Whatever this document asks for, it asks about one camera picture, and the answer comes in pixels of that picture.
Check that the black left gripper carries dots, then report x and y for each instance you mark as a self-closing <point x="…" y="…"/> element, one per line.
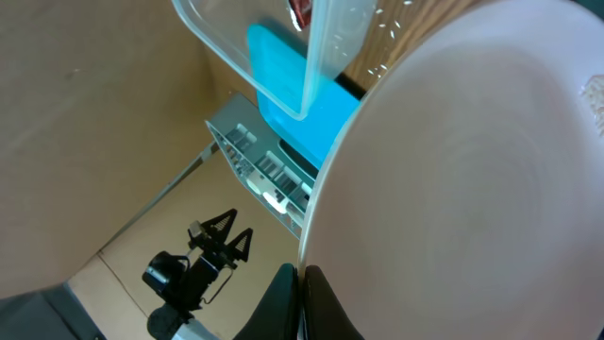
<point x="215" y="255"/>

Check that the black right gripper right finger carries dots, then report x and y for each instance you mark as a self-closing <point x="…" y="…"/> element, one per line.
<point x="324" y="316"/>

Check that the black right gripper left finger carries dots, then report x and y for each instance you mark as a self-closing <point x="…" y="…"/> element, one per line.
<point x="276" y="316"/>

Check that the large white plate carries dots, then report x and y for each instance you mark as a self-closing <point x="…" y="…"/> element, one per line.
<point x="464" y="198"/>

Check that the red snack wrapper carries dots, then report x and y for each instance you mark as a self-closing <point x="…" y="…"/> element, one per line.
<point x="301" y="11"/>

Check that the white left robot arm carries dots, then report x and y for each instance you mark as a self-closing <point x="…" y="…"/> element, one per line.
<point x="182" y="282"/>

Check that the grey dishwasher rack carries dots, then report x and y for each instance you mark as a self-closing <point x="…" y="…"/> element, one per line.
<point x="255" y="154"/>

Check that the clear plastic bin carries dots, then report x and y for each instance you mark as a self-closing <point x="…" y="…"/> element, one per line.
<point x="258" y="40"/>

